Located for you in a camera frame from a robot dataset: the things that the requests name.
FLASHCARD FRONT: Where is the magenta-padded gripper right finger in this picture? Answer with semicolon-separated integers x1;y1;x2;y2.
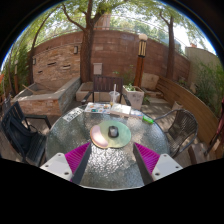
132;142;184;186

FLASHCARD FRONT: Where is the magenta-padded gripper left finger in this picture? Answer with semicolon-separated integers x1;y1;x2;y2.
39;142;93;185

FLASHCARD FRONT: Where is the dark grey computer mouse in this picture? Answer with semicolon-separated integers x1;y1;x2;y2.
107;125;120;139

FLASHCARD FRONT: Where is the small green object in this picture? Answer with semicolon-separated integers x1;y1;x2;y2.
142;115;155;125

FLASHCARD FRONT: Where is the brown wicker chair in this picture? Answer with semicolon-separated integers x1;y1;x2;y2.
153;108;199;159

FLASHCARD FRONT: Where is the thin white and blue booklet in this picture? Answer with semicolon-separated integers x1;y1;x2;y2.
129;109;144;119

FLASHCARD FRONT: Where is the colourful printed sheet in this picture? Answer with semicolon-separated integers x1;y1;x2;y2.
83;102;112;115

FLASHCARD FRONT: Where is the thick white book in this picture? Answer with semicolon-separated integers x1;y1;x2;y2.
109;103;132;118

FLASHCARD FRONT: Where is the black metal garden chair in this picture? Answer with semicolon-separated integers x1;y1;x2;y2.
0;100;53;166

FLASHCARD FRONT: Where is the white square planter with plants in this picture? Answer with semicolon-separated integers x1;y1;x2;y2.
122;83;145;111

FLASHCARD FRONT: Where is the stone raised garden bed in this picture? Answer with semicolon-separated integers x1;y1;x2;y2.
13;77;82;117

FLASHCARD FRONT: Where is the curved wooden bench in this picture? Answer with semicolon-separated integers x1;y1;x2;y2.
155;77;221;151

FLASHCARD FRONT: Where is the clear plastic cup with straw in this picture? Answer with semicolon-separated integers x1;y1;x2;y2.
108;83;121;107

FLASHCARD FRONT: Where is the dark wooden slatted chair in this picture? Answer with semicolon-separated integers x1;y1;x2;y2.
80;75;132;107

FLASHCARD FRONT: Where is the large tree trunk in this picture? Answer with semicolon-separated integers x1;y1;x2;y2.
61;0;111;84

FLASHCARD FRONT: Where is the slim tree trunk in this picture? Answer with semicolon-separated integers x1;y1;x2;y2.
158;9;176;81

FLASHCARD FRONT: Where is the grey wall utility box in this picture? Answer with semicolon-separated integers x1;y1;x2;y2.
92;62;103;76

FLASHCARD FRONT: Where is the wooden garden lamp post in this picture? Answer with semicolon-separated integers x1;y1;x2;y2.
133;33;149;88

